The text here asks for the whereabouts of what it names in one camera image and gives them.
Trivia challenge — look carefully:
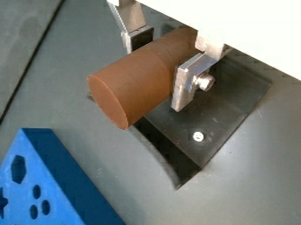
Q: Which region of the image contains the blue shape sorter block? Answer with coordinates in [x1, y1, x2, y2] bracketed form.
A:
[0, 128, 125, 225]

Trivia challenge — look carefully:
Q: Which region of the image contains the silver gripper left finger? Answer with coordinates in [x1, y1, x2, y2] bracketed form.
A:
[106, 0, 153, 54]

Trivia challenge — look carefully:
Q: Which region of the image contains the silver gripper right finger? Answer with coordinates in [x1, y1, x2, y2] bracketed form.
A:
[169, 33, 231, 112]

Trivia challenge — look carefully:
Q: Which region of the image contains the brown round cylinder peg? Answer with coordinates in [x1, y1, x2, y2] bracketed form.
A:
[86, 27, 197, 129]

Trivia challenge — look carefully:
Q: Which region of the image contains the dark grey curved cradle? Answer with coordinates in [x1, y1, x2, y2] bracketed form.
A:
[123, 58, 270, 187]

